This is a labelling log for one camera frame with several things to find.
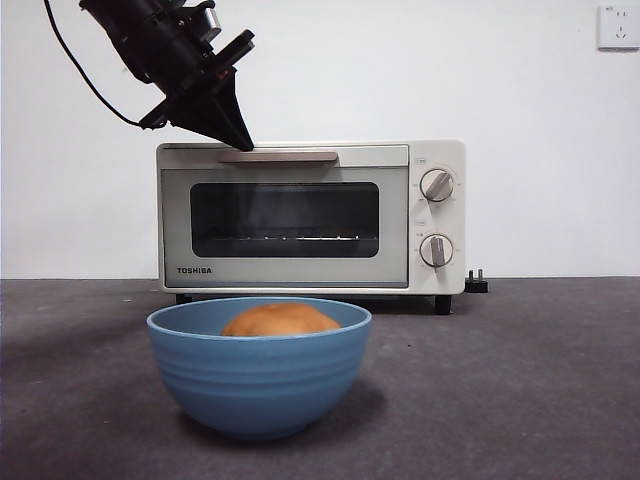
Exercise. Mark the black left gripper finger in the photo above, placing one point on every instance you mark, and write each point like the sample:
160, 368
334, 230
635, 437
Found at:
205, 117
230, 102

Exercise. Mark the blue ribbed bowl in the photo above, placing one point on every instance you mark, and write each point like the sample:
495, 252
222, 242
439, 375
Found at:
260, 380

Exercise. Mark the cream Toshiba toaster oven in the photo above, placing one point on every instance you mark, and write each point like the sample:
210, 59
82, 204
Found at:
447, 220

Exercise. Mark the temperature knob beige pointer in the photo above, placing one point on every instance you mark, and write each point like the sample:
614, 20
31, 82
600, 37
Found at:
436, 185

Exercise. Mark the timer knob beige pointer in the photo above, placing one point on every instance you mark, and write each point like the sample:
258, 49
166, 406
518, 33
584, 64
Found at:
436, 250

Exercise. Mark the black power plug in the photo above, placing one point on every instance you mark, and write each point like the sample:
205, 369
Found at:
476, 284

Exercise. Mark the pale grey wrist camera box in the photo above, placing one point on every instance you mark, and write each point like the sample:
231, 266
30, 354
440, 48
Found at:
214, 21

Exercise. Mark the white wall socket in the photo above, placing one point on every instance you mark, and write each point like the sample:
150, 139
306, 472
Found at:
620, 27

